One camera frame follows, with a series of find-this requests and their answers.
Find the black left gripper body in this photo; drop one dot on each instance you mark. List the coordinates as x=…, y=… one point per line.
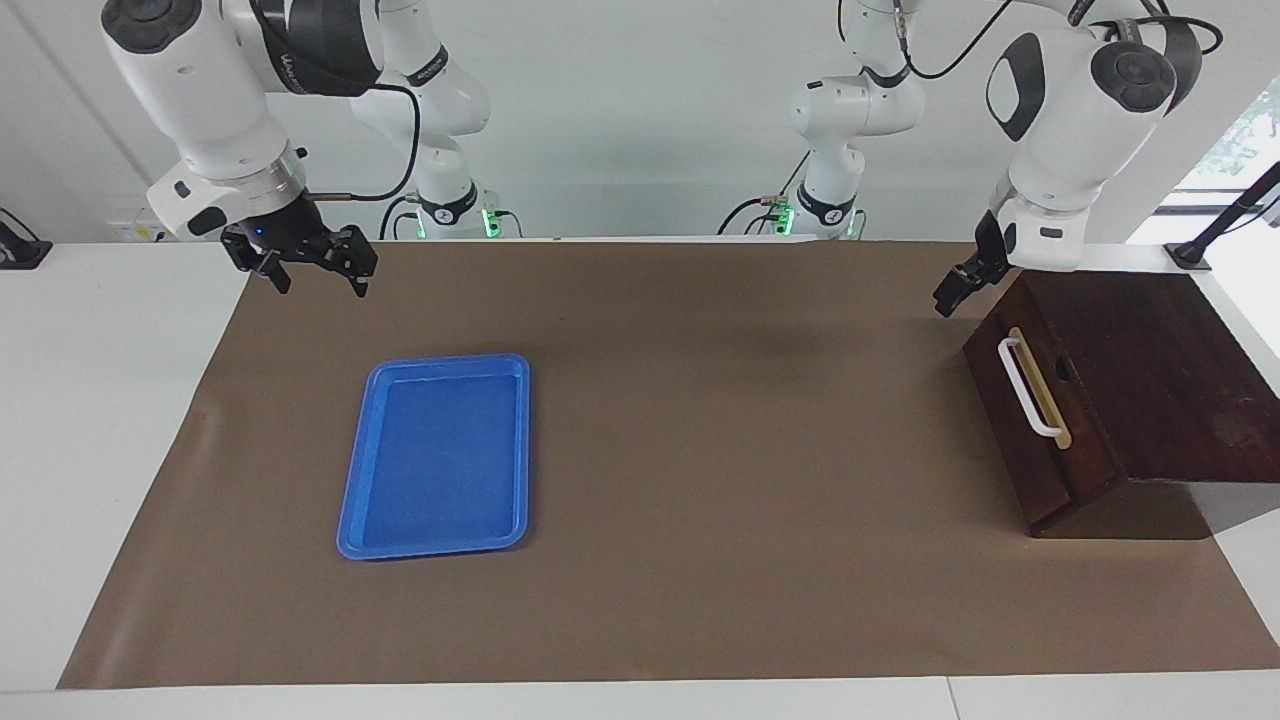
x=992, y=250

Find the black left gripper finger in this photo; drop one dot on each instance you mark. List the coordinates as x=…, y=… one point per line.
x=955, y=290

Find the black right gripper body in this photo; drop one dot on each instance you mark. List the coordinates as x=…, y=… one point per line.
x=280, y=235

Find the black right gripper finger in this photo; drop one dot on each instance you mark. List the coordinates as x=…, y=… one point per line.
x=362, y=255
x=268, y=265

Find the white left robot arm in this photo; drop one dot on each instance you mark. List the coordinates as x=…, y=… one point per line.
x=1070, y=130

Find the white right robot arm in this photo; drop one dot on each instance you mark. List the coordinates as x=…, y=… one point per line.
x=210, y=100

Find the dark wooden drawer cabinet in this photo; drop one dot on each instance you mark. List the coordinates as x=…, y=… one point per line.
x=1180, y=380

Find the blue plastic tray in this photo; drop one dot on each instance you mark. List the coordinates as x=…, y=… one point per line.
x=430, y=470

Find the black pole stand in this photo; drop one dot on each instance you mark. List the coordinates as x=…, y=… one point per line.
x=1225, y=215

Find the black stand base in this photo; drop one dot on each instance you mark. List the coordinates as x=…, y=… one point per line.
x=20, y=250

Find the bright window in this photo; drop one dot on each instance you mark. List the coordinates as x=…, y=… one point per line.
x=1245, y=130

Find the brown paper table mat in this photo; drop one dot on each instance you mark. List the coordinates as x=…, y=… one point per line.
x=700, y=500

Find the white wall socket box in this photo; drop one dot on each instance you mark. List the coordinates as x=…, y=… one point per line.
x=135, y=228

